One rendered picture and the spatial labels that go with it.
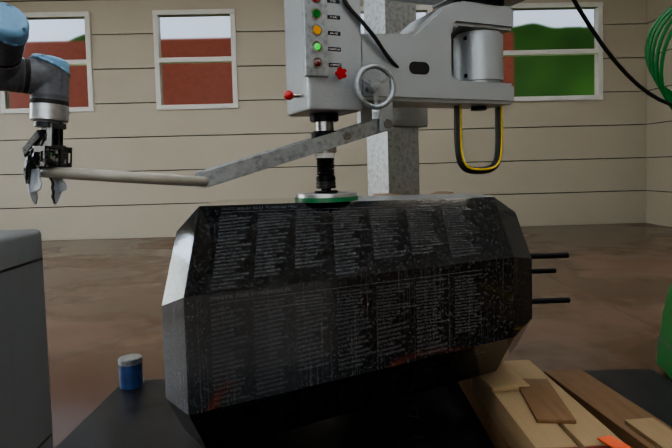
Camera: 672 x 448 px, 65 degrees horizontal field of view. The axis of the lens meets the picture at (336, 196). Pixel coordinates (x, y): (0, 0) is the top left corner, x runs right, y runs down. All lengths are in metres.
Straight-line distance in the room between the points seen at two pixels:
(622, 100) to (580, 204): 1.68
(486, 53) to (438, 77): 0.25
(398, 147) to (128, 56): 6.39
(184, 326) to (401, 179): 1.40
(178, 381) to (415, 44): 1.33
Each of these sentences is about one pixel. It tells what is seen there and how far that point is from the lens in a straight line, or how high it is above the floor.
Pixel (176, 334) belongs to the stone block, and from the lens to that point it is 1.65.
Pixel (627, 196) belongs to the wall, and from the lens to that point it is 9.17.
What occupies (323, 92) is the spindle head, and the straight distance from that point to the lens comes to 1.74.
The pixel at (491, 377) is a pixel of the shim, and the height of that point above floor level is 0.22.
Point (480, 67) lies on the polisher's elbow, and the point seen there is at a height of 1.32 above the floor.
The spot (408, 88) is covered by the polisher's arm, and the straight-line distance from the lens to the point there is 1.89.
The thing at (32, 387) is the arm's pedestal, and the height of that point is 0.55.
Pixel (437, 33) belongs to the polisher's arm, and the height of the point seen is 1.43.
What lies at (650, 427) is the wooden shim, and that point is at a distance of 2.10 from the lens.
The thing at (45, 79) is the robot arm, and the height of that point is 1.20.
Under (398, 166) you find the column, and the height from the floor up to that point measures 0.96.
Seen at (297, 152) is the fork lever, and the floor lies 1.01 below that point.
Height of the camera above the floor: 0.96
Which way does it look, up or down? 3 degrees down
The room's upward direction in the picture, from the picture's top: 2 degrees counter-clockwise
